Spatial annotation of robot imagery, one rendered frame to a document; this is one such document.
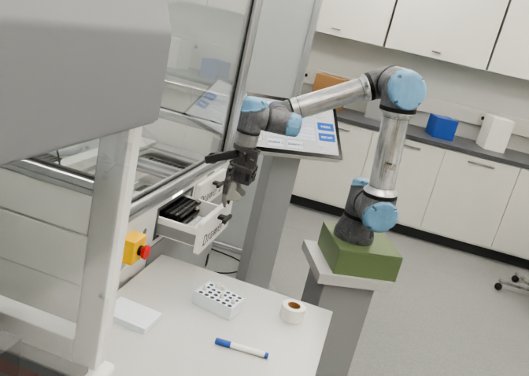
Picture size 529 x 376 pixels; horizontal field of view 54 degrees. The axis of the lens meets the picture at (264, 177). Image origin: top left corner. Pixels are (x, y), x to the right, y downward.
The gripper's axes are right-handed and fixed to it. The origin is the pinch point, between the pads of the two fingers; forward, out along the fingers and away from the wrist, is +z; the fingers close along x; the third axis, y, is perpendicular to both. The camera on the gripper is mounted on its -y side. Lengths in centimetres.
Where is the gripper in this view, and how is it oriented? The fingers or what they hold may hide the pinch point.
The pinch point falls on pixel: (225, 200)
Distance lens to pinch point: 169.8
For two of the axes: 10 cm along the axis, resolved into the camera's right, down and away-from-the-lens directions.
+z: -2.4, 9.3, 2.9
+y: 9.4, 3.0, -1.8
